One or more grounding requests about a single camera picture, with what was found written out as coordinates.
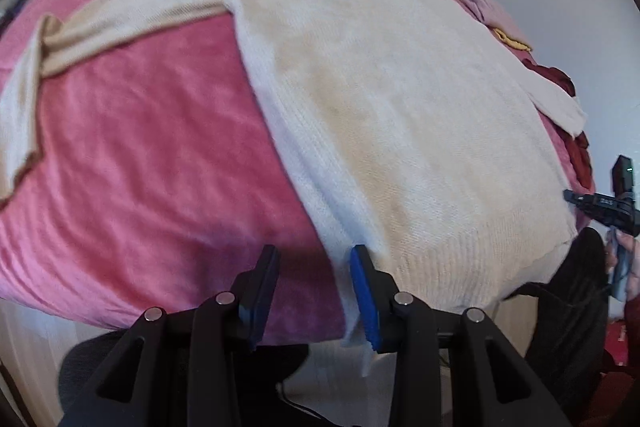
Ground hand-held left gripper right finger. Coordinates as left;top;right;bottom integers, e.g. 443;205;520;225
348;244;573;427

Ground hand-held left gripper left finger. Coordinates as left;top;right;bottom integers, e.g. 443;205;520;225
59;244;281;427

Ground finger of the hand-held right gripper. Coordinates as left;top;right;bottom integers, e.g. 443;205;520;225
562;189;626;226

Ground cream knitted sweater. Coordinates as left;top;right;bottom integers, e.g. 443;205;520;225
0;0;589;379

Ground person's right hand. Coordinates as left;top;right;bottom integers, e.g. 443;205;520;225
603;228;640;302

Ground person's black trousers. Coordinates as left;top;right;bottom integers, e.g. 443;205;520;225
59;227;614;427

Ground dark red garment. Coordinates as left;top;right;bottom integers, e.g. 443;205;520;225
522;59;597;188

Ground yellow garment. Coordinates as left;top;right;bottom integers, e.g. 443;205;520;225
445;0;532;52

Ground pink fleece bedspread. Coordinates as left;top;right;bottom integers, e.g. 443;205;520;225
0;0;597;344

